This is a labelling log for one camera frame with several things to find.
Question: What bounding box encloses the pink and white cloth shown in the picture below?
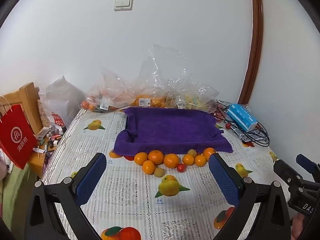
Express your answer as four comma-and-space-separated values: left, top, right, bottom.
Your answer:
0, 146, 14, 180

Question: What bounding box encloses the clear bag of cherry tomatoes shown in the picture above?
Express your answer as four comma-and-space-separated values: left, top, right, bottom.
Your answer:
211, 100, 230, 123

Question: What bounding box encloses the large clear bag of oranges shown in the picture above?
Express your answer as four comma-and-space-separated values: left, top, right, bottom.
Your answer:
125, 44, 194, 108

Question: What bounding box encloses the brown wooden door frame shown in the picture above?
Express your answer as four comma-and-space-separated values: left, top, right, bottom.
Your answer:
237, 0, 264, 105

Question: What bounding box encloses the green cloth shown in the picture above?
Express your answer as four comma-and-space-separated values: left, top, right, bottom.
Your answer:
0, 165, 43, 230

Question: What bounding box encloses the large mandarin orange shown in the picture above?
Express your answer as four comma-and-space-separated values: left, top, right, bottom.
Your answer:
163, 153, 180, 169
148, 150, 165, 165

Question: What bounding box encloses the blue tissue pack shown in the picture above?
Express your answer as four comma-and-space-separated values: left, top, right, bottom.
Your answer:
226, 103, 258, 132

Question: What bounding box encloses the white plastic bag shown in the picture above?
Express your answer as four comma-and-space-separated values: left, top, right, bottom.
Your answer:
37, 75, 87, 133

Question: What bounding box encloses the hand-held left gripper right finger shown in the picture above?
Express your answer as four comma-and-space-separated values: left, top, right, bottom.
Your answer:
209, 152, 292, 240

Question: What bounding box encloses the brown patterned gift bag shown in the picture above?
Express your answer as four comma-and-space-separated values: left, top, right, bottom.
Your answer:
37, 99, 50, 128

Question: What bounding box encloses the red paper bag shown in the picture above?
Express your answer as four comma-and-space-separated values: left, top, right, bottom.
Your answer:
0, 96, 37, 170

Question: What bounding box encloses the clutter of small bottles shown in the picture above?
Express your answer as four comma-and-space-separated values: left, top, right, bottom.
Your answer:
32, 126, 67, 155

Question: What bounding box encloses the purple towel covered tray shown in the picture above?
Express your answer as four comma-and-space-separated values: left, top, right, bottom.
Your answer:
114, 107, 234, 157

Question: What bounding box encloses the clear bag of yellow fruit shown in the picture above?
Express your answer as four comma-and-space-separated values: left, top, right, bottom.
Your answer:
165, 81, 220, 113

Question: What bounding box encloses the white light switch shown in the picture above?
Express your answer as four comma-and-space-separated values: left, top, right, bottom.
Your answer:
114, 0, 134, 11

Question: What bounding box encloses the fruit print tablecloth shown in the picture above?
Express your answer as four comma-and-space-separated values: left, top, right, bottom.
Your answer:
41, 107, 290, 240

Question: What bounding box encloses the person's right hand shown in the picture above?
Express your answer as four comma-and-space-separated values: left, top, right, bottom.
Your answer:
291, 214, 307, 240

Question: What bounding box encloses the clear bag of tangerines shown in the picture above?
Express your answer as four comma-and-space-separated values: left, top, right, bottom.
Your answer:
81, 67, 133, 113

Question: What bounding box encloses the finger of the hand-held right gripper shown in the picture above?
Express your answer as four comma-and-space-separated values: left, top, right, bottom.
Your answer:
273, 159, 304, 193
296, 154, 320, 178

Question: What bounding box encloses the wooden side table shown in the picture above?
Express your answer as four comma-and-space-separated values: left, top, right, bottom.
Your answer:
26, 130, 63, 178

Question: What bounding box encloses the red and white packet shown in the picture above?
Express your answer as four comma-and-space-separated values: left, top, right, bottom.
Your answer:
51, 112, 65, 129

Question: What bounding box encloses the small mandarin orange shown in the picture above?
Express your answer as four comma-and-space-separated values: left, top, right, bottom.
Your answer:
182, 154, 195, 166
142, 160, 156, 175
194, 155, 207, 167
134, 152, 148, 166
202, 147, 216, 161

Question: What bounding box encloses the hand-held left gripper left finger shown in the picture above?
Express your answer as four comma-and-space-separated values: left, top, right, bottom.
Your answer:
25, 152, 108, 240

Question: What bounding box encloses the black cable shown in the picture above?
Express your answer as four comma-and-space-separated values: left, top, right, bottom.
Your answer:
216, 100, 270, 147

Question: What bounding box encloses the wooden furniture frame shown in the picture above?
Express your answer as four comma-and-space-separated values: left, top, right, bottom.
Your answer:
0, 82, 43, 135

